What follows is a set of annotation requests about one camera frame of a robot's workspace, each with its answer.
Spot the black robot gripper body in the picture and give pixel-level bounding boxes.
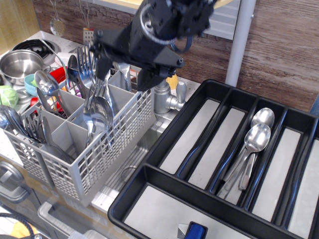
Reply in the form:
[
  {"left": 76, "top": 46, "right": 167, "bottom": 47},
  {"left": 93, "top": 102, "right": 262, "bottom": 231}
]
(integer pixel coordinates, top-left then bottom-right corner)
[{"left": 90, "top": 4, "right": 185, "bottom": 75}]

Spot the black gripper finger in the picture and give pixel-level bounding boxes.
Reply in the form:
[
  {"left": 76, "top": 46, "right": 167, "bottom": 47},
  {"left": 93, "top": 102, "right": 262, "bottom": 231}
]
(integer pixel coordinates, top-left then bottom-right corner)
[
  {"left": 137, "top": 68, "right": 168, "bottom": 91},
  {"left": 95, "top": 53, "right": 112, "bottom": 80}
]

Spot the big steel spoon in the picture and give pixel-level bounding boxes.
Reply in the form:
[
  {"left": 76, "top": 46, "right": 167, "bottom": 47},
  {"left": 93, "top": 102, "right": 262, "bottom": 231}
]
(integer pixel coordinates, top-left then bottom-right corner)
[{"left": 83, "top": 96, "right": 114, "bottom": 146}]

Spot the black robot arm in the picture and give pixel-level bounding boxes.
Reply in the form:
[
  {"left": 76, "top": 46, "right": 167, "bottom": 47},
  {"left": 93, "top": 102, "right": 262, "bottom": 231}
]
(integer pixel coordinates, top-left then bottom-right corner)
[{"left": 90, "top": 0, "right": 215, "bottom": 91}]

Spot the steel spoon upright left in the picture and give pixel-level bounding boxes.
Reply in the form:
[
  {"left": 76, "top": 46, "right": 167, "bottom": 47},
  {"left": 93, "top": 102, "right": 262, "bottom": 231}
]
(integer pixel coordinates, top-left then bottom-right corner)
[{"left": 34, "top": 70, "right": 71, "bottom": 117}]

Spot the grey plastic cutlery basket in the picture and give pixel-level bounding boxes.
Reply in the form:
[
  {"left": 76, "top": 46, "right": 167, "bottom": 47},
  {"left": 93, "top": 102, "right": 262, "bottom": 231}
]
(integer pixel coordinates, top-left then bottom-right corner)
[{"left": 6, "top": 73, "right": 156, "bottom": 206}]

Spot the upper steel spoon in tray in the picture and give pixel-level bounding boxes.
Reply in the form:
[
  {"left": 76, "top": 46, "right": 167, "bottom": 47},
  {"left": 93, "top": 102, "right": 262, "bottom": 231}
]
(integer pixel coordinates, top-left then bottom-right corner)
[{"left": 223, "top": 108, "right": 275, "bottom": 181}]

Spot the steel spoon in tray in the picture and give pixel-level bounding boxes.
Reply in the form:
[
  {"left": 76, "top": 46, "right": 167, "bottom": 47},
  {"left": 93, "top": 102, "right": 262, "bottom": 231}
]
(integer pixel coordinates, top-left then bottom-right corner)
[
  {"left": 223, "top": 108, "right": 275, "bottom": 181},
  {"left": 217, "top": 123, "right": 271, "bottom": 199}
]

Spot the lower steel spoon in tray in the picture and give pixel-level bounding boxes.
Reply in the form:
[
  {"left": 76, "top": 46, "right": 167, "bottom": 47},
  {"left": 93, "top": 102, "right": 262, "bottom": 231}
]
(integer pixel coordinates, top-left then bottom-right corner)
[{"left": 217, "top": 123, "right": 271, "bottom": 199}]

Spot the black cutlery tray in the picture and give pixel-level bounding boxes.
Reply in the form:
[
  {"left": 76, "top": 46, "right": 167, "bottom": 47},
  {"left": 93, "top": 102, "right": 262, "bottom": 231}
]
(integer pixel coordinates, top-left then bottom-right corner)
[{"left": 108, "top": 80, "right": 319, "bottom": 239}]

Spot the steel fork rear right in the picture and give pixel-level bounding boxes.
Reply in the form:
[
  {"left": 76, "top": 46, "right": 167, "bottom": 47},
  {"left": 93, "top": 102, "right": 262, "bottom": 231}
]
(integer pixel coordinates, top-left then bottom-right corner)
[{"left": 118, "top": 63, "right": 132, "bottom": 92}]

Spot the yellow toy corn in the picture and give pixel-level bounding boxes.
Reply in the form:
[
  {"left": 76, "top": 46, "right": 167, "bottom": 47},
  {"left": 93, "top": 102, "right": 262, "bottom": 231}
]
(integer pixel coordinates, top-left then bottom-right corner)
[{"left": 166, "top": 74, "right": 178, "bottom": 90}]

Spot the tall steel fork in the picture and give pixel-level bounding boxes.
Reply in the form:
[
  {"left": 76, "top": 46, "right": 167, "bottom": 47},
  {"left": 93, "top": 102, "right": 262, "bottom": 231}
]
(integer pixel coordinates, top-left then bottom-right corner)
[{"left": 94, "top": 77, "right": 115, "bottom": 120}]

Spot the silver curved faucet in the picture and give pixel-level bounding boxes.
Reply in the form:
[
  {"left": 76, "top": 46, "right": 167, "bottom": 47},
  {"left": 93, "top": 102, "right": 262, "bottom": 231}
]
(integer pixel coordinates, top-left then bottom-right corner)
[{"left": 154, "top": 80, "right": 187, "bottom": 114}]

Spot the small hanging grater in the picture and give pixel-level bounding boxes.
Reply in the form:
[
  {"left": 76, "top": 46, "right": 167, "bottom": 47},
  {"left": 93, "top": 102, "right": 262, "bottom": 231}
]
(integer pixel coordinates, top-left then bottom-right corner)
[{"left": 83, "top": 28, "right": 94, "bottom": 45}]

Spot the round wooden shelf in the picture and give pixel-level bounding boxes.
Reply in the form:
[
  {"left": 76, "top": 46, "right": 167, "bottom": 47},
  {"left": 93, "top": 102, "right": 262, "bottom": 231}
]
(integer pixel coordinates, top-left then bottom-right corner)
[{"left": 102, "top": 0, "right": 233, "bottom": 9}]

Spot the red toy item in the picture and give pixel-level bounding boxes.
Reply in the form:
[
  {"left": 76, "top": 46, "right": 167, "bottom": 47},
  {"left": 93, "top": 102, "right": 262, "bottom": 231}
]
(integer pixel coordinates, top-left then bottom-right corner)
[{"left": 50, "top": 67, "right": 66, "bottom": 83}]

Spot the hanging steel skimmer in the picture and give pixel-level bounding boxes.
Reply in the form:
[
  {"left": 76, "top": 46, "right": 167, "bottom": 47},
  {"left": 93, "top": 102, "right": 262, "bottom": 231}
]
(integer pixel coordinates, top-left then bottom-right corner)
[{"left": 49, "top": 0, "right": 65, "bottom": 37}]

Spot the black stove burner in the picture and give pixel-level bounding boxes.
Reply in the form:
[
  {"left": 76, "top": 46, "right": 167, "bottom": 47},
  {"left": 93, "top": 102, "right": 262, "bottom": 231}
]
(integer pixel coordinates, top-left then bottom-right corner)
[{"left": 12, "top": 39, "right": 53, "bottom": 59}]

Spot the light blue toy cup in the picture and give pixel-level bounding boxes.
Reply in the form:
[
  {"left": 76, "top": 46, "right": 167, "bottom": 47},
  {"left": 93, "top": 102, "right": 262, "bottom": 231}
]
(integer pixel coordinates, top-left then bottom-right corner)
[{"left": 24, "top": 74, "right": 37, "bottom": 97}]

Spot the steel pot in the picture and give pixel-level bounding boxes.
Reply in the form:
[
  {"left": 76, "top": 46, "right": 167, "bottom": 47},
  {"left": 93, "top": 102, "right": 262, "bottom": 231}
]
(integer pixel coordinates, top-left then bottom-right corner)
[{"left": 0, "top": 50, "right": 54, "bottom": 86}]

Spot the green toy cabbage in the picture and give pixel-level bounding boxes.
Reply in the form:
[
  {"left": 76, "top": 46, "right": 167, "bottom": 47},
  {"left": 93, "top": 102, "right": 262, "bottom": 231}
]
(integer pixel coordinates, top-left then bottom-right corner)
[{"left": 0, "top": 85, "right": 18, "bottom": 108}]

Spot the grey vertical pole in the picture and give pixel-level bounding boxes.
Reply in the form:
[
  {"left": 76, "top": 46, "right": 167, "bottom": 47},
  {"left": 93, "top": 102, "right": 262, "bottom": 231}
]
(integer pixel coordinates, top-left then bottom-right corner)
[{"left": 225, "top": 0, "right": 256, "bottom": 87}]

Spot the blue object at bottom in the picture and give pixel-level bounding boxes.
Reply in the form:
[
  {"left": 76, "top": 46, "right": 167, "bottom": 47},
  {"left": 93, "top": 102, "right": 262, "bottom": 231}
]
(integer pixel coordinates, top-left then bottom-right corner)
[{"left": 177, "top": 222, "right": 208, "bottom": 239}]

